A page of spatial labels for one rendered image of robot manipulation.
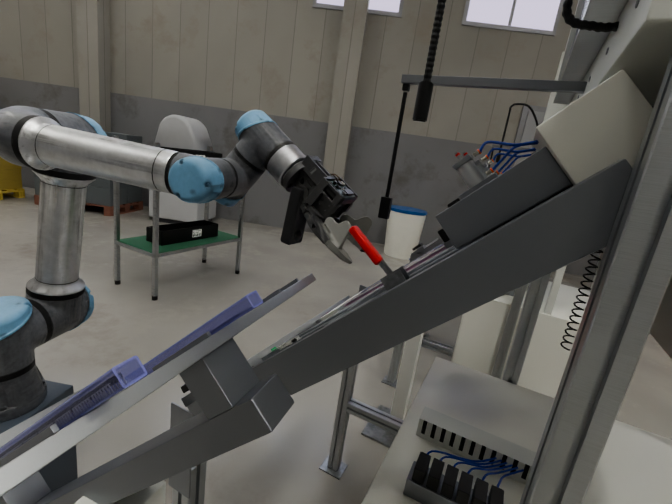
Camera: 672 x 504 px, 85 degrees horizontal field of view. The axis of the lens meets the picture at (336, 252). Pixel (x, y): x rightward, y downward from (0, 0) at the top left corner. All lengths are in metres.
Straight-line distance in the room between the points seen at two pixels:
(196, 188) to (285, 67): 5.13
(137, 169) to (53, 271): 0.44
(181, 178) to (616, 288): 0.58
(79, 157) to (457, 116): 5.13
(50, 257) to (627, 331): 1.04
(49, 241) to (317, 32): 5.05
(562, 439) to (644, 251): 0.19
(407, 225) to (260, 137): 4.10
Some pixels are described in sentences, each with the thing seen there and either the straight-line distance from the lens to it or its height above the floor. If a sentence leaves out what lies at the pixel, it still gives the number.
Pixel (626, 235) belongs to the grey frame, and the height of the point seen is 1.15.
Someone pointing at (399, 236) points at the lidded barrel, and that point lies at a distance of 4.80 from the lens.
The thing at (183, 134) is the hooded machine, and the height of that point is 1.16.
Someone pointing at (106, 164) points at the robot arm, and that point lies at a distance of 0.75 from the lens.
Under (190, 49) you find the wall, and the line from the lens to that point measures 6.21.
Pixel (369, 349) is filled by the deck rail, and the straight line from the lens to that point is 0.48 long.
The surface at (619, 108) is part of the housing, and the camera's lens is 0.44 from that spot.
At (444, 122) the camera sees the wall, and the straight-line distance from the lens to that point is 5.54.
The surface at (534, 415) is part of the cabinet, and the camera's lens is 1.14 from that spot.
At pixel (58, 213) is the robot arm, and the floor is 0.98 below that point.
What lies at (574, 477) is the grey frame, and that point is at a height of 0.93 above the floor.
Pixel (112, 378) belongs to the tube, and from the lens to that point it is 0.21.
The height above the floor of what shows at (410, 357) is 0.40.
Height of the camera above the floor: 1.18
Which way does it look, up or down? 15 degrees down
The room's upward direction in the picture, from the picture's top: 8 degrees clockwise
